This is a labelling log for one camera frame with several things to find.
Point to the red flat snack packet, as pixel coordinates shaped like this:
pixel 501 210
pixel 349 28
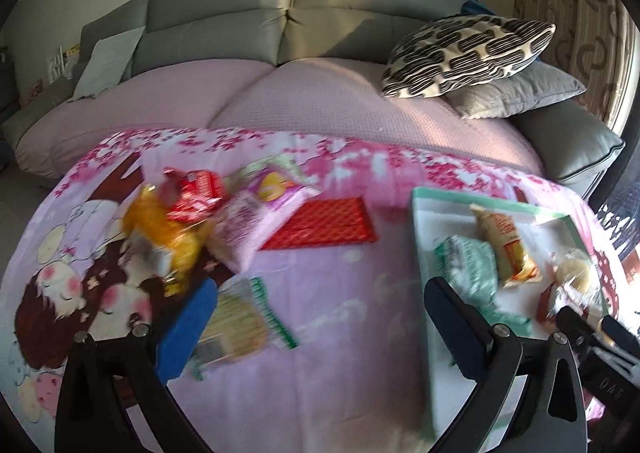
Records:
pixel 324 223

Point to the small green white packet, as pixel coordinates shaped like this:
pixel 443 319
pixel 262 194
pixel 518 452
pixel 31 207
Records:
pixel 469 267

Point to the black cream patterned pillow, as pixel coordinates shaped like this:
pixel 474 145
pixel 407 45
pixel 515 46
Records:
pixel 460 51

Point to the pink cartoon blanket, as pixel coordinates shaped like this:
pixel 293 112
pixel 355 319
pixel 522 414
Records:
pixel 354 383

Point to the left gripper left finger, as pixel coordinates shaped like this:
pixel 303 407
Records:
pixel 91 416

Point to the yellow orange snack bag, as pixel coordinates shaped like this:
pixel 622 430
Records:
pixel 170 248

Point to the mint green tray box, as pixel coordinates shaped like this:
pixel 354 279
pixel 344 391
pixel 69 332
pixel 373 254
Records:
pixel 454 353

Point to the grey pillow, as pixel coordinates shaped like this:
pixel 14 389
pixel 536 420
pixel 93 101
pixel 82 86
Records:
pixel 535 87

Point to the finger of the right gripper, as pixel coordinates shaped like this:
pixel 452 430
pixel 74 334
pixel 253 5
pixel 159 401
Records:
pixel 622 338
pixel 578 332

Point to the magazines by wall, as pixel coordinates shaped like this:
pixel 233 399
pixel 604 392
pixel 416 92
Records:
pixel 61 65

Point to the pink snack bag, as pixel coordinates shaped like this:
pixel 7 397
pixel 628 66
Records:
pixel 254 213

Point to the patterned beige curtain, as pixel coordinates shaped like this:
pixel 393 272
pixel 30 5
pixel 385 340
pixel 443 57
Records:
pixel 597 42

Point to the pink sofa seat cover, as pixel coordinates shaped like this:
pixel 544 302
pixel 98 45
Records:
pixel 331 97

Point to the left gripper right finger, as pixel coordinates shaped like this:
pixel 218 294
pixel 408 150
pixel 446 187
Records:
pixel 550 415

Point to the grey sofa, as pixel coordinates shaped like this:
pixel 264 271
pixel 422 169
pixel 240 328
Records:
pixel 575 147

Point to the green-edged cracker packet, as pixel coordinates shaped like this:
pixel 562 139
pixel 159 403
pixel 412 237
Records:
pixel 243 324

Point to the blue cloth behind pillows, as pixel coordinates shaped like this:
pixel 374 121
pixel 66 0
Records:
pixel 474 8

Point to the clear wrapped bun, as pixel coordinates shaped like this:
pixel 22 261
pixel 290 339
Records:
pixel 575 284

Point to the red snack bag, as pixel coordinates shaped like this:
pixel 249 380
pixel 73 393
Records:
pixel 197 194

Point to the orange yellow snack bar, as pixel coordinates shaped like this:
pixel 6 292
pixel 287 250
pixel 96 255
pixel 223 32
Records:
pixel 514 264

